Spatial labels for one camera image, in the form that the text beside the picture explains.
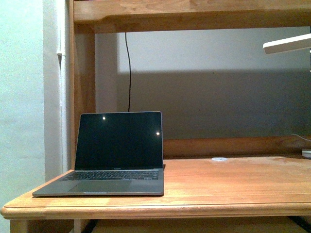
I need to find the white desk lamp head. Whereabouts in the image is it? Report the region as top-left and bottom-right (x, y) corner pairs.
(262, 33), (311, 54)

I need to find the wooden desk with hutch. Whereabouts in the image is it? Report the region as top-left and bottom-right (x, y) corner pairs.
(1, 0), (311, 233)

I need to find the white round sticker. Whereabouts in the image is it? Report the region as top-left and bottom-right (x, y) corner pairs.
(212, 157), (227, 162)

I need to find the grey open laptop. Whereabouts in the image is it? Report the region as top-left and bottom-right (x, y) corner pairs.
(33, 112), (164, 197)

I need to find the black hanging cable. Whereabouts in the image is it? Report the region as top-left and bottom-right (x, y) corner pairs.
(124, 32), (132, 113)

